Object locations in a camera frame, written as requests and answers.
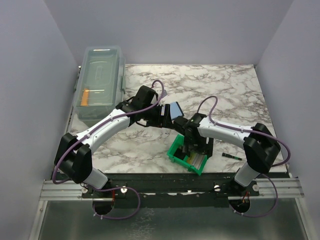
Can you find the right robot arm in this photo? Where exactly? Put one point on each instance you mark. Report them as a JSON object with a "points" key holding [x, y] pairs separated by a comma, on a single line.
{"points": [[260, 147]]}

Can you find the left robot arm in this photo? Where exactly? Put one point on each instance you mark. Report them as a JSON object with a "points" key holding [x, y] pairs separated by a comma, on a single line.
{"points": [[74, 154]]}

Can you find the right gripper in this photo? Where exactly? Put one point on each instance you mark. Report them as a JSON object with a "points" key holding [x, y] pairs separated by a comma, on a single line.
{"points": [[205, 149]]}

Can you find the black leather card holder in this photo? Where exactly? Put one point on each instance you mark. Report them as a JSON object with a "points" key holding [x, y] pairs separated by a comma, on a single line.
{"points": [[175, 110]]}

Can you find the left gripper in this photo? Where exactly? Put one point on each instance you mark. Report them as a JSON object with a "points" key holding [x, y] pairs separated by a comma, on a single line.
{"points": [[159, 121]]}

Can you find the stack of silver cards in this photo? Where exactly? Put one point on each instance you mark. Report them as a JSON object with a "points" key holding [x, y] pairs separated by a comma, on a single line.
{"points": [[197, 160]]}

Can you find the green plastic bin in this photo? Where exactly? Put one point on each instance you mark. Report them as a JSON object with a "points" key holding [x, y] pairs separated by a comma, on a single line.
{"points": [[176, 155]]}

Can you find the clear plastic storage box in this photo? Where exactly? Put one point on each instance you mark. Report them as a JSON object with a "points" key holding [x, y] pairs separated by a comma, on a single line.
{"points": [[102, 72]]}

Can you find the black green screwdriver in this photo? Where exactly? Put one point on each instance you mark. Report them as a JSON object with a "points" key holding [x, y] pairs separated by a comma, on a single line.
{"points": [[231, 156]]}

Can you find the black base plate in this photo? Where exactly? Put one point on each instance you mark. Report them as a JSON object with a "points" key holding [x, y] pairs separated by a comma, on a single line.
{"points": [[171, 190]]}

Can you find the gold card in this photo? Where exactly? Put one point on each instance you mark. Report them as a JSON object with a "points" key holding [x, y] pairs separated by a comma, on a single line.
{"points": [[190, 159]]}

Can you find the orange tool in box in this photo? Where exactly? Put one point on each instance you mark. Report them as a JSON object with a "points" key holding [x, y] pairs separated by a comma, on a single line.
{"points": [[85, 98]]}

